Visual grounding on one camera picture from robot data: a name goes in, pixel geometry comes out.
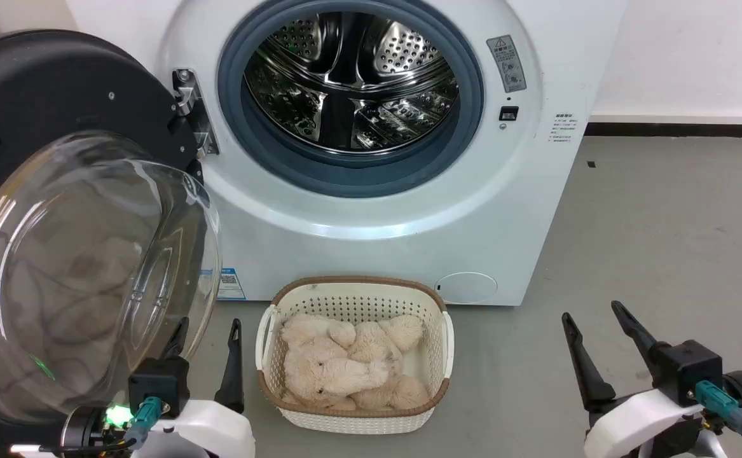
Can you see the black wall baseboard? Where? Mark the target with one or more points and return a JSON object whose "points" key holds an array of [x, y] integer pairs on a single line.
{"points": [[682, 130]]}

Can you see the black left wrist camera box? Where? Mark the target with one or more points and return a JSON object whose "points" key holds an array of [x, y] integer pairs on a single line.
{"points": [[161, 381]]}

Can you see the round white filter cover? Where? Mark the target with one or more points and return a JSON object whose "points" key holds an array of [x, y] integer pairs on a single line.
{"points": [[466, 287]]}

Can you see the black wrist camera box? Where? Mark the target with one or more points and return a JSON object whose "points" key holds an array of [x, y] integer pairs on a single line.
{"points": [[161, 381], [692, 369]]}

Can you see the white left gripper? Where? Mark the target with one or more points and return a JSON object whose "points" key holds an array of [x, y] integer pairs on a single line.
{"points": [[215, 434]]}

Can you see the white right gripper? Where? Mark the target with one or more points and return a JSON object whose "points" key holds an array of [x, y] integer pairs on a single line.
{"points": [[628, 423]]}

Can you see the metal door hinge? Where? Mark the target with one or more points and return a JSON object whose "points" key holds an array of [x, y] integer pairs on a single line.
{"points": [[194, 105]]}

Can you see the white perforated laundry basket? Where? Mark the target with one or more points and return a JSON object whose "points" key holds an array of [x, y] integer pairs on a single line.
{"points": [[351, 299]]}

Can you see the beige plush toy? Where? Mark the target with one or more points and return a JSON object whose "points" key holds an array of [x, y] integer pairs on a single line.
{"points": [[339, 369]]}

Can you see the white front-load washing machine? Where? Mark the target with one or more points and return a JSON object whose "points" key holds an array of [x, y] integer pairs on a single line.
{"points": [[370, 235]]}

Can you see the black washer door, glass bowl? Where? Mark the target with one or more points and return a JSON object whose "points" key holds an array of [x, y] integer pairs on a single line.
{"points": [[46, 102]]}

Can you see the blue and white energy label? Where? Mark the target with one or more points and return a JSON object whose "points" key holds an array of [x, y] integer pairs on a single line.
{"points": [[231, 284]]}

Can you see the grey warning sticker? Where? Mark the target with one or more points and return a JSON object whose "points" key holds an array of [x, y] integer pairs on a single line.
{"points": [[507, 63]]}

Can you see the black door latch slot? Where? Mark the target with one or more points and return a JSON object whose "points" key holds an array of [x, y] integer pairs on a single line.
{"points": [[508, 113]]}

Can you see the stainless steel washer drum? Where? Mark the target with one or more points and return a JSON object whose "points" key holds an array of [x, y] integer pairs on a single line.
{"points": [[351, 83]]}

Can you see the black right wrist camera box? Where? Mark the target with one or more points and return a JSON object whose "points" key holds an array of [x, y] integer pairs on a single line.
{"points": [[692, 369]]}

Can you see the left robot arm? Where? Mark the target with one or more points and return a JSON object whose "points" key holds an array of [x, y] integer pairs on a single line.
{"points": [[84, 429]]}

